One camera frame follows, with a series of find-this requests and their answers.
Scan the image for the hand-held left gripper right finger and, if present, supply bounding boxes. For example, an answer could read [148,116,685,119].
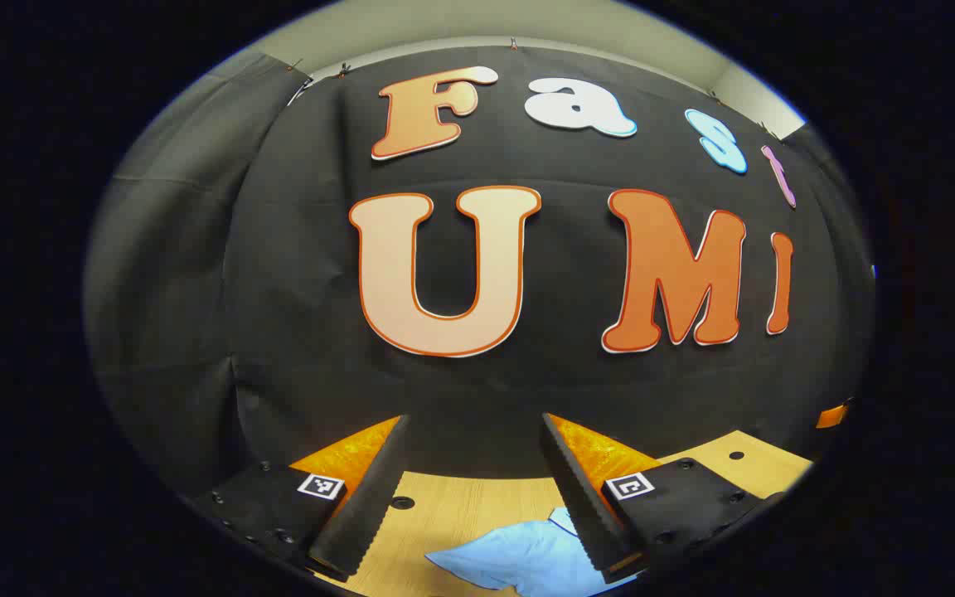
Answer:
[539,412,787,585]

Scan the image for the black backdrop cloth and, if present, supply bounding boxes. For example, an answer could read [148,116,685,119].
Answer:
[84,41,876,515]

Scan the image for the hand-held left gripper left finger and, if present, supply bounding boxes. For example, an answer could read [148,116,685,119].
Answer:
[187,415,412,581]

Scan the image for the light blue T-shirt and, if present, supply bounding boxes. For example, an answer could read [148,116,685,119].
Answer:
[425,507,640,597]

